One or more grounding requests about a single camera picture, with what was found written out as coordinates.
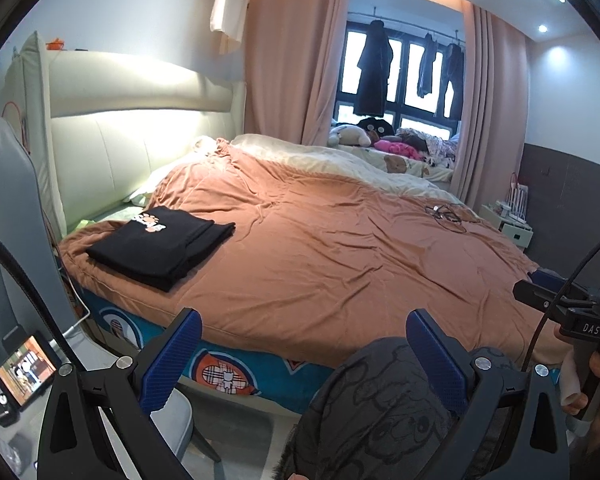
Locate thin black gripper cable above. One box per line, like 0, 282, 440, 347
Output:
520, 232, 600, 373

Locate orange blanket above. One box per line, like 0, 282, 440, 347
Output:
59, 137, 566, 368

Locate black printed t-shirt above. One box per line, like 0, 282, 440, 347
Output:
86, 206, 216, 281

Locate patterned bedding pile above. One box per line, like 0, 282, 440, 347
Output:
397, 127, 458, 168

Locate white hanging cloth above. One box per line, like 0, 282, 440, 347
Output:
210, 0, 253, 56

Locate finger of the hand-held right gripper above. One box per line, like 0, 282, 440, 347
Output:
530, 269, 588, 298
512, 280, 598, 313

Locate white charging cable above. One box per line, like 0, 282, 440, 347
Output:
50, 305, 91, 351

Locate cream padded headboard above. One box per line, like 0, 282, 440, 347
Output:
0, 30, 247, 241

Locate clothes rail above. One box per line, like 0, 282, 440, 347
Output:
347, 7, 463, 43

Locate light green bed sheet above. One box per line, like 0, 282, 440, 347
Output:
67, 210, 146, 233

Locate white nightstand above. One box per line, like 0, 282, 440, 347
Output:
480, 202, 535, 251

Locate white plush toy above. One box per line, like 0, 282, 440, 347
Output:
328, 124, 373, 148

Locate black hanging coat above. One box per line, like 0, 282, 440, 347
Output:
356, 20, 393, 117

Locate pink curtain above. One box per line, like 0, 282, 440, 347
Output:
451, 2, 528, 206
243, 0, 351, 147

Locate white wire rack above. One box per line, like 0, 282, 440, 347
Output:
507, 172, 530, 223

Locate phone with lit screen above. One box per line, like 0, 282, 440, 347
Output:
0, 331, 62, 406

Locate person's leg in printed pants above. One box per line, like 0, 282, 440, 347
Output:
272, 336, 511, 480

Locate pink cloth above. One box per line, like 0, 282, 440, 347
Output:
372, 140, 421, 160

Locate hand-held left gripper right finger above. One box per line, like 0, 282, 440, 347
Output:
406, 308, 573, 480

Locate dark framed window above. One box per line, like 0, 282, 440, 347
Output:
332, 17, 466, 138

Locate white pillow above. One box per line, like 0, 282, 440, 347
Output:
125, 135, 221, 206

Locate folded black garment stack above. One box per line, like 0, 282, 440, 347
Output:
87, 219, 237, 293

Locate dark hanging garment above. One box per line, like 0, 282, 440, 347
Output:
442, 42, 465, 117

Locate bear print window mattress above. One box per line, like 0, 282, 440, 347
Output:
332, 145, 456, 183

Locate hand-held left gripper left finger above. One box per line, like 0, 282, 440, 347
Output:
36, 308, 203, 480

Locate black plush toy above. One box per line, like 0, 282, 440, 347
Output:
356, 116, 393, 141

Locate dark hanging pants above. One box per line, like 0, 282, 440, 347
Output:
417, 32, 438, 98

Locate thick black cable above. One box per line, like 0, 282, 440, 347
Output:
0, 222, 78, 376

